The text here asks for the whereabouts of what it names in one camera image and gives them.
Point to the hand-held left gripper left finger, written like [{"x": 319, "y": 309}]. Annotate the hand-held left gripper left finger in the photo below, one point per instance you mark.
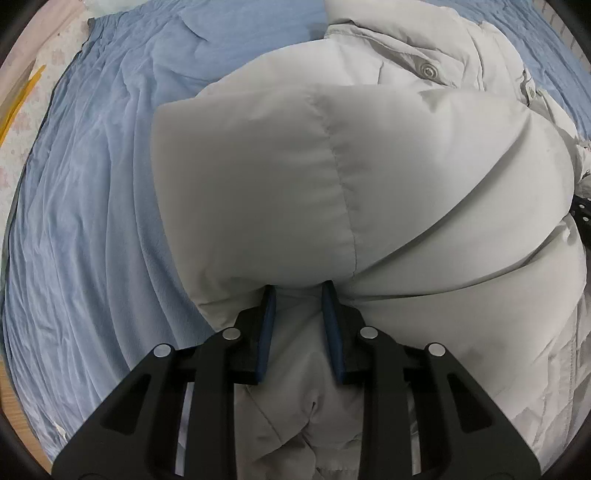
[{"x": 267, "y": 332}]

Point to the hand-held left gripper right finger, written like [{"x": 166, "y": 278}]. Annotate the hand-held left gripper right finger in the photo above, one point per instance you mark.
[{"x": 331, "y": 332}]

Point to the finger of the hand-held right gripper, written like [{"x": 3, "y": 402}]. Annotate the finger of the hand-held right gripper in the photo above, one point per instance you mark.
[{"x": 583, "y": 214}]

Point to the white puffer jacket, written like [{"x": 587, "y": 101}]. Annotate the white puffer jacket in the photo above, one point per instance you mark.
[{"x": 369, "y": 161}]

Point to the blue bed sheet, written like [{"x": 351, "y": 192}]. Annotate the blue bed sheet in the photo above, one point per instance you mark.
[{"x": 92, "y": 230}]

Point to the floral cloth with yellow stripes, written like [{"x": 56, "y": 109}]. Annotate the floral cloth with yellow stripes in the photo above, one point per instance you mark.
[{"x": 27, "y": 92}]

